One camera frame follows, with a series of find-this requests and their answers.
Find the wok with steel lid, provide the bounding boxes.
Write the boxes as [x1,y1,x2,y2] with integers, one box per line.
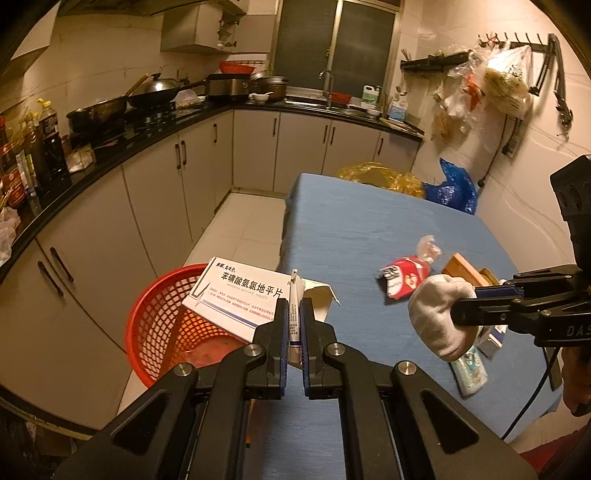
[127,73,208,109]

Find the black wall hook rack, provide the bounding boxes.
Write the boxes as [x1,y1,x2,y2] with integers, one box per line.
[478,32,573,134]

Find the hanging clear plastic bags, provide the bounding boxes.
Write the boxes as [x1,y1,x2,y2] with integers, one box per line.
[431,60,485,139]

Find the person's right forearm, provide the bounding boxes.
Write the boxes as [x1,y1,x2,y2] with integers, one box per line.
[560,346,591,418]

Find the black kitchen countertop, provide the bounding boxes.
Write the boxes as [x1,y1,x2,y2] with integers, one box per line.
[0,95,426,282]

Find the patterned tissue packet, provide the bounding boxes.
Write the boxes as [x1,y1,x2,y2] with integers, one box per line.
[450,344,489,398]

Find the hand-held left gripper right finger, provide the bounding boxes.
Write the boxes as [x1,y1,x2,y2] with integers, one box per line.
[299,298,548,480]

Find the wall plug with cord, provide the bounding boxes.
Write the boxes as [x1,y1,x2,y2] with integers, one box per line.
[478,115,520,185]

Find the dark frying wok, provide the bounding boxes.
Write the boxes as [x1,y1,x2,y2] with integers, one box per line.
[66,95,130,132]

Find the small white carton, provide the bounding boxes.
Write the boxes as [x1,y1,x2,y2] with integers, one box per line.
[475,323,509,360]

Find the red plastic basket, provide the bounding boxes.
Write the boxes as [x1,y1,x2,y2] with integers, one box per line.
[126,263,287,388]

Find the large dark oil bottle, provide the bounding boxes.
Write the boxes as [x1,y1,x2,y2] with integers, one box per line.
[37,98,63,185]

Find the red snack packet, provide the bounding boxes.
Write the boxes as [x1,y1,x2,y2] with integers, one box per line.
[378,257,428,304]

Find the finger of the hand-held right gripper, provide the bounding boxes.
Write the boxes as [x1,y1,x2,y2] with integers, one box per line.
[475,265,583,301]
[450,288,591,334]

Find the person's red garment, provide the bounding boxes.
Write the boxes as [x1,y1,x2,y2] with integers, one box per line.
[519,422,591,480]

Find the sauce bottle with red label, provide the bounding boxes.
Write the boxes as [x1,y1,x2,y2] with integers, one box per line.
[0,115,24,206]

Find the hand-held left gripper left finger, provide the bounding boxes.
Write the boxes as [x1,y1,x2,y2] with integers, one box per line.
[46,298,290,480]

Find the black wall shelf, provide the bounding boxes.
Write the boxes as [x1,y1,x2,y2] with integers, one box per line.
[401,51,472,72]

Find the wooden spatula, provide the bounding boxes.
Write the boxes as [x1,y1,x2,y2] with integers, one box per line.
[121,73,149,99]

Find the dark cooking pot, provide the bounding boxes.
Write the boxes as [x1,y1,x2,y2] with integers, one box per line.
[252,76,289,103]

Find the steel cooking pot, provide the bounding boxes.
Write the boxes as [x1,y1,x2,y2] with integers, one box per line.
[205,73,252,103]

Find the blue tablecloth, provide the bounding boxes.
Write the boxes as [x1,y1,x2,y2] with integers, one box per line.
[249,173,564,480]

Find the white medicine box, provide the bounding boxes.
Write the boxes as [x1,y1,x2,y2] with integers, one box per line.
[181,256,342,370]

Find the kitchen window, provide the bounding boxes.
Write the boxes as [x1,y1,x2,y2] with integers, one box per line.
[272,0,400,93]

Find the yellow plastic bag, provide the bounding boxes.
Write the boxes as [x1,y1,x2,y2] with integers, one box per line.
[335,161,426,199]

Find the steel sink faucet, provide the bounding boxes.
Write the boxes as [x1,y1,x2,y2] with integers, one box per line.
[318,69,335,108]

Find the grey kitchen base cabinets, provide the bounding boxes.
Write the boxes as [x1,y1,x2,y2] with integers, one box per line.
[0,108,423,444]

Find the tan cardboard box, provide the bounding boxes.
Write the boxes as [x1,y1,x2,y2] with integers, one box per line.
[441,252,490,287]

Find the clear plastic bags on counter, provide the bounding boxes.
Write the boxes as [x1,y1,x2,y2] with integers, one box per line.
[0,205,21,266]

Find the gas stove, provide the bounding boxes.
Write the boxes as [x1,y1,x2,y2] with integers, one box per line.
[92,104,185,139]

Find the black cable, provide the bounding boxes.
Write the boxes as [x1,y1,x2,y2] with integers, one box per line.
[501,345,561,441]

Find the yellowish oil bottle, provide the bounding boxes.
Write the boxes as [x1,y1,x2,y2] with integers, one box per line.
[21,111,47,195]

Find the hanging bag of noodles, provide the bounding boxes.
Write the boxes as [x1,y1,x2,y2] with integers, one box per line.
[480,44,536,116]

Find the red plastic basin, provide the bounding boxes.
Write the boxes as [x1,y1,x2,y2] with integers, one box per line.
[218,60,257,75]

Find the grey wall cabinet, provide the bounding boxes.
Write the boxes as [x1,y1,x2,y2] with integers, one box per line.
[159,0,250,54]

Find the small packet on counter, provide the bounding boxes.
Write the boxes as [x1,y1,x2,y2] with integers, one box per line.
[67,144,95,174]

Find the blue plastic bag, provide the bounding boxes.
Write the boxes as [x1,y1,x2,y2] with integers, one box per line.
[422,158,478,215]

